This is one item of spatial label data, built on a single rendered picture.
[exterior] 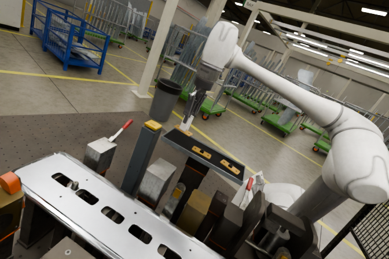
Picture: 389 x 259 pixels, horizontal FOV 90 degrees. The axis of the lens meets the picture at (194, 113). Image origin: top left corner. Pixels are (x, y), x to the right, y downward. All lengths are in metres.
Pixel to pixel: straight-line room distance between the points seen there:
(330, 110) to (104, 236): 0.80
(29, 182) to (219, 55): 0.71
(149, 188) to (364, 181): 0.63
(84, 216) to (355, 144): 0.80
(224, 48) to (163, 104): 2.90
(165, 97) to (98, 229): 2.98
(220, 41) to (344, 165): 0.53
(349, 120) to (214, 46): 0.51
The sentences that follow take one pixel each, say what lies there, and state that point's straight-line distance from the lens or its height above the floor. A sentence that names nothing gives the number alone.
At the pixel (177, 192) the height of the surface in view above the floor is 1.09.
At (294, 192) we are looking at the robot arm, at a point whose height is 1.05.
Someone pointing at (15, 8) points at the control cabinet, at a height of 0.54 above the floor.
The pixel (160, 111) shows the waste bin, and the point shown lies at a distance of 3.60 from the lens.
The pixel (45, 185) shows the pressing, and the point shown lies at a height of 1.00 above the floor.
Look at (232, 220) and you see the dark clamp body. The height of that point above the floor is 1.08.
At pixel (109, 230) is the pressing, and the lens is 0.68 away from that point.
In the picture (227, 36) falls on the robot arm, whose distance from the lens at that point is 0.72.
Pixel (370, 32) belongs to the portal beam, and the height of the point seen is 3.42.
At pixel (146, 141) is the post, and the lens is 0.89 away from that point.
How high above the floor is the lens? 1.55
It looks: 19 degrees down
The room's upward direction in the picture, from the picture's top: 24 degrees clockwise
